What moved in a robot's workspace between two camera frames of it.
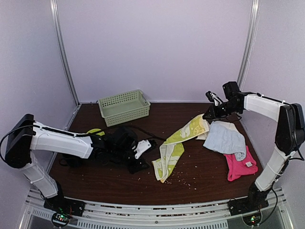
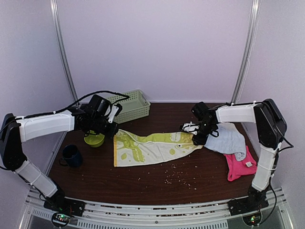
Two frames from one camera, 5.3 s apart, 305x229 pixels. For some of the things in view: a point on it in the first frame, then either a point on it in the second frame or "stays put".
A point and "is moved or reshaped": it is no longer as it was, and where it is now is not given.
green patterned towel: (171, 150) is moved or reshaped
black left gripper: (137, 167) to (110, 133)
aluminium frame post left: (54, 9) stays put
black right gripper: (214, 113) to (201, 141)
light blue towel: (224, 137) stays put
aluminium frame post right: (250, 44) stays put
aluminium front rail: (37, 214) stays put
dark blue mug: (70, 161) stays put
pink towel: (236, 169) stays put
